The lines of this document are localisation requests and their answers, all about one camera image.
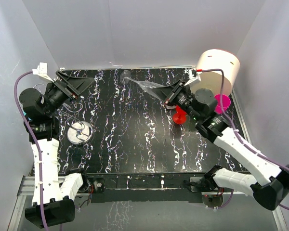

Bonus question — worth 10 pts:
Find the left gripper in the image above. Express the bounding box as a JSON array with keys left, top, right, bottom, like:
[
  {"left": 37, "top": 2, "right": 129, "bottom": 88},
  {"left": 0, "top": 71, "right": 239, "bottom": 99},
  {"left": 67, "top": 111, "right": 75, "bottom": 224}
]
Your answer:
[{"left": 44, "top": 71, "right": 94, "bottom": 116}]

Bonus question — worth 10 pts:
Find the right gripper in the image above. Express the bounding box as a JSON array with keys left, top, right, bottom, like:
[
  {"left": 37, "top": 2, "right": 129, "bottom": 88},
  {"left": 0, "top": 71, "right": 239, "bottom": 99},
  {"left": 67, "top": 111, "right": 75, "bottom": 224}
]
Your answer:
[{"left": 153, "top": 79, "right": 201, "bottom": 122}]

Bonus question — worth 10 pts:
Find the red wine glass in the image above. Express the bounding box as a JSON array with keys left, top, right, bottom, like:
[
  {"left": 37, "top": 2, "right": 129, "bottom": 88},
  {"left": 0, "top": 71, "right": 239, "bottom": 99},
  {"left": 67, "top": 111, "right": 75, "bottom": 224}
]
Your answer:
[{"left": 172, "top": 105, "right": 187, "bottom": 125}]

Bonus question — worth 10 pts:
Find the magenta wine glass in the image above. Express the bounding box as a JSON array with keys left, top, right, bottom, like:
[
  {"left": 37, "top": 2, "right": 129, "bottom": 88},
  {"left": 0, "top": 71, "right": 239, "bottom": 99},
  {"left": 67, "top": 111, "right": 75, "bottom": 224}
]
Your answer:
[{"left": 214, "top": 94, "right": 231, "bottom": 114}]

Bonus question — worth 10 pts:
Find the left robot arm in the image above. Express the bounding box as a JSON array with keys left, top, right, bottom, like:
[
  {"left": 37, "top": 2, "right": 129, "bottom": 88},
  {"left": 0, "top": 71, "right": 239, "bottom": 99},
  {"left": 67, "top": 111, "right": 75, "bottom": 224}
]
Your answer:
[{"left": 14, "top": 71, "right": 94, "bottom": 230}]

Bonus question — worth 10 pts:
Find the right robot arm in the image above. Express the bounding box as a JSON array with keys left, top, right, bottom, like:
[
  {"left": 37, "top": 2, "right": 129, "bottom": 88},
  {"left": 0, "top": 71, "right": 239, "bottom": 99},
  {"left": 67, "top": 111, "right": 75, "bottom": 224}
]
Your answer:
[{"left": 152, "top": 80, "right": 289, "bottom": 211}]

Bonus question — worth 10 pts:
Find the chrome wine glass rack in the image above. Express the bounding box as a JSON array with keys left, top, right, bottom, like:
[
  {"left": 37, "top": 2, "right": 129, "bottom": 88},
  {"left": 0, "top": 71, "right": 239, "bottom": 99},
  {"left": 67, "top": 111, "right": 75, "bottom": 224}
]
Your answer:
[{"left": 35, "top": 83, "right": 96, "bottom": 145}]

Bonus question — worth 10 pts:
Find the white cylindrical container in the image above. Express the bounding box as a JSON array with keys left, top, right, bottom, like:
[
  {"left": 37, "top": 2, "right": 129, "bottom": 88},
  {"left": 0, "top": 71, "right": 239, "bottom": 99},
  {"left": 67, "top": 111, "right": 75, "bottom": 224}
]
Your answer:
[{"left": 187, "top": 49, "right": 240, "bottom": 96}]

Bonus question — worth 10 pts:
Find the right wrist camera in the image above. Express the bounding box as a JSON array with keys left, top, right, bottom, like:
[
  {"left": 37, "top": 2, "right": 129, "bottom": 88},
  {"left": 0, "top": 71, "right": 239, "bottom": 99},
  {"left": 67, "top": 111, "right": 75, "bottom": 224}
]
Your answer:
[{"left": 188, "top": 68, "right": 203, "bottom": 84}]

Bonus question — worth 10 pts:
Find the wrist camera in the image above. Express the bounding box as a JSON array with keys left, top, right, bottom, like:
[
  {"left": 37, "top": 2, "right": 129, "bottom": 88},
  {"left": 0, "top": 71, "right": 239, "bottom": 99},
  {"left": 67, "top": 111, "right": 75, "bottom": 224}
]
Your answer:
[
  {"left": 188, "top": 68, "right": 203, "bottom": 84},
  {"left": 32, "top": 62, "right": 54, "bottom": 83}
]

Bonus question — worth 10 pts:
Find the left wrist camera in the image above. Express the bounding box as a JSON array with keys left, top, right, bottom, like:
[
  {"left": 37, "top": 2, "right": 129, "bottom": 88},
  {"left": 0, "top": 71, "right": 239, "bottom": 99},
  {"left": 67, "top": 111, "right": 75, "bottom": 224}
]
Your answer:
[{"left": 32, "top": 62, "right": 54, "bottom": 83}]

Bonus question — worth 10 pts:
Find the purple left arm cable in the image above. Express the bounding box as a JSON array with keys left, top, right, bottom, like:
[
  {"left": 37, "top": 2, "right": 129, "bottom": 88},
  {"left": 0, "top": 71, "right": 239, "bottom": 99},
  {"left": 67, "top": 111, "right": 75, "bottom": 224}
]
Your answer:
[{"left": 13, "top": 71, "right": 63, "bottom": 231}]

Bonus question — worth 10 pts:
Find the black front mounting rail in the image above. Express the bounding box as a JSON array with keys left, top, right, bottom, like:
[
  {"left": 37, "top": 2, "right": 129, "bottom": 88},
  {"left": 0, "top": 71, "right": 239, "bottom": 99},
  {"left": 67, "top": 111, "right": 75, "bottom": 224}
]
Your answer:
[{"left": 19, "top": 171, "right": 249, "bottom": 205}]

